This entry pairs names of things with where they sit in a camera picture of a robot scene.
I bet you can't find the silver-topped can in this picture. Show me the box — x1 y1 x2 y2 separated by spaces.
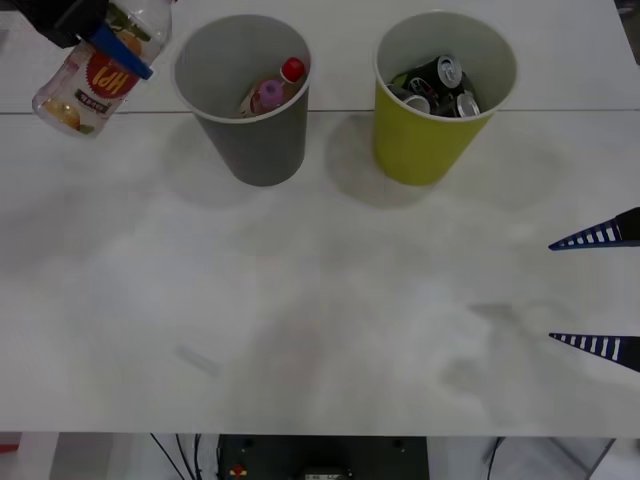
399 92 432 114
452 89 482 119

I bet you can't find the bottle with pink cap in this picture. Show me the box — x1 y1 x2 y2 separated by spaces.
238 78 286 120

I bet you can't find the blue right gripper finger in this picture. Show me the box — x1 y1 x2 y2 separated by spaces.
547 206 640 252
548 331 640 374

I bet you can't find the black can with red print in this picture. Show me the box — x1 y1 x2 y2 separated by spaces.
407 75 451 104

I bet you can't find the clear bottle with orange label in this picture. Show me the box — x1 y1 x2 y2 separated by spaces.
31 0 175 140

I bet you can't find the black cable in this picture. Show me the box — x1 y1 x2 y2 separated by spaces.
481 436 504 465
174 433 202 480
149 433 190 480

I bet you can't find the grey plastic bin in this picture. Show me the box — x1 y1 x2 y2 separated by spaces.
171 13 312 188

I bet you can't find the yellow-green plastic bin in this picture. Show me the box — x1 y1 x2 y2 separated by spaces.
373 10 519 188

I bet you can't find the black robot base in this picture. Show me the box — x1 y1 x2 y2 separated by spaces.
217 434 429 480

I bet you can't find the bottle with red cap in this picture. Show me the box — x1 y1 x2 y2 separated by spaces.
269 56 308 101

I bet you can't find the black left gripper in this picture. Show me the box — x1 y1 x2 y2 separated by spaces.
9 0 156 82

